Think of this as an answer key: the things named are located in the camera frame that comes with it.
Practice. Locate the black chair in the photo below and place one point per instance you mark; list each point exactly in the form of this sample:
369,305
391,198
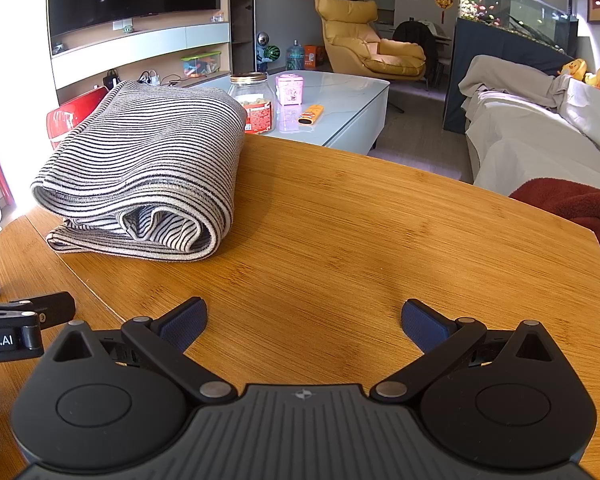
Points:
415,35

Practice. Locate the red hanging decoration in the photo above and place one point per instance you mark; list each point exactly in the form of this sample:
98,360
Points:
443,0

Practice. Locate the green lid plastic container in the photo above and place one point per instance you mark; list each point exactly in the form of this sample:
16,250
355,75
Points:
200,65

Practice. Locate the grey sofa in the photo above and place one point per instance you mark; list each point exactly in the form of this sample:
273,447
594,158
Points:
530,135

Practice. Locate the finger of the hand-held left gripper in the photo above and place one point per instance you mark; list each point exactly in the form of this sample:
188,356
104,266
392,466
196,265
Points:
50,307

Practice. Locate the yellow green plush toy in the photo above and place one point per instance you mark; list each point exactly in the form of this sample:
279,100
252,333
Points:
599,79

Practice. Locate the red bin with emblem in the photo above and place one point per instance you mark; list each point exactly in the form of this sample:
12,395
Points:
70,117

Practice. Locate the orange snack packet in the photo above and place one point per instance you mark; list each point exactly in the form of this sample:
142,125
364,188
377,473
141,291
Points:
311,115

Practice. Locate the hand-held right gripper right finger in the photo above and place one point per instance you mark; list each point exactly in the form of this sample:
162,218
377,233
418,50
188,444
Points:
422,322

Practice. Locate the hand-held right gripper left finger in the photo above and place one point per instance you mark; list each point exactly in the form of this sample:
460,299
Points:
185,322

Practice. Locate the blue water bottle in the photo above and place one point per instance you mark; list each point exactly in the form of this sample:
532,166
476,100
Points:
295,57

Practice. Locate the orange box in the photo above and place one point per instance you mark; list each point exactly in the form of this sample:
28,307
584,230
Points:
314,56

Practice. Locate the watermelon ball toy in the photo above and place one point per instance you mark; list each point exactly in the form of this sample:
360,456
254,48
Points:
270,52

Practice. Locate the television wall cabinet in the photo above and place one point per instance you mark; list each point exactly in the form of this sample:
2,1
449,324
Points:
130,47

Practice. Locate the glass jar with red label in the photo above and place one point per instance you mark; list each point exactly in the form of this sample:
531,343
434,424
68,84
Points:
257,110

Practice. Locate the white power strip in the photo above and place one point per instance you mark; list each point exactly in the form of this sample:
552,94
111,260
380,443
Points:
152,79

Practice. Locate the grey striped shirt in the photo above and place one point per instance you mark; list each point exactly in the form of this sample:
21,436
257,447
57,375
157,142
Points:
145,160

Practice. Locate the pink box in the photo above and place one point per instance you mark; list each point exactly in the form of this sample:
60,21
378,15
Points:
290,90

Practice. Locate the beige blanket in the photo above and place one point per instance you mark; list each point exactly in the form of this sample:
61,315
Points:
505,77

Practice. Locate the yellow duck plush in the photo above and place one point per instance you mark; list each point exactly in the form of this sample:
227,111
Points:
574,69

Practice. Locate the glass fish tank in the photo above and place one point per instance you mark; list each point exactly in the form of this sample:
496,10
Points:
510,10

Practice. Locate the yellow armchair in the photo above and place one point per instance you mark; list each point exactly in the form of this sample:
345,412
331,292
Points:
360,35

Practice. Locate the white coffee table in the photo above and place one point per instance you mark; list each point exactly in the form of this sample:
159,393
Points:
340,105

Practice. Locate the red-brown fleece jacket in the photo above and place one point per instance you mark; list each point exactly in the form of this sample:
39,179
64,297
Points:
575,210

